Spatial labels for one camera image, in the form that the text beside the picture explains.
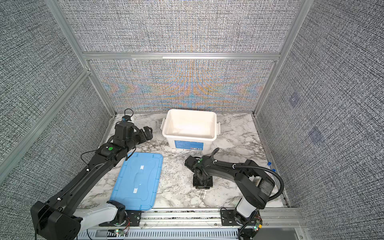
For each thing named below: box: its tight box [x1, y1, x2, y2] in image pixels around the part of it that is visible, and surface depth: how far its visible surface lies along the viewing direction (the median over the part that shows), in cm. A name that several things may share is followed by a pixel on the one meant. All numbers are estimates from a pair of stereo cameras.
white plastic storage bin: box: [160, 109, 221, 152], surface depth 99 cm
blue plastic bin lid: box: [110, 152, 164, 211], surface depth 86 cm
